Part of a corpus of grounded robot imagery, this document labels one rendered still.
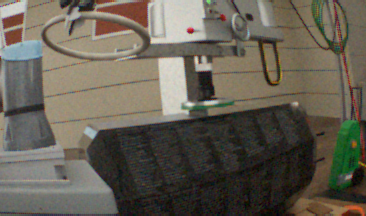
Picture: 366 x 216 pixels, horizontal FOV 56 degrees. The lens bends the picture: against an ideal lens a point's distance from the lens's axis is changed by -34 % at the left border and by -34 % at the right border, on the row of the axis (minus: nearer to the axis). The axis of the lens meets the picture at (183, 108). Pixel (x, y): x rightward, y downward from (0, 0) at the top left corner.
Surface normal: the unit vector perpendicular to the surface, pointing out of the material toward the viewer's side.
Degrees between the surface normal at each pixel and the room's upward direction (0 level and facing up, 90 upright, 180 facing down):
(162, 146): 45
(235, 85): 90
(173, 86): 90
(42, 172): 90
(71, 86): 90
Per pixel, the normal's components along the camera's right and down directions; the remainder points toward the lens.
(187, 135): 0.21, -0.69
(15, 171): 0.33, 0.03
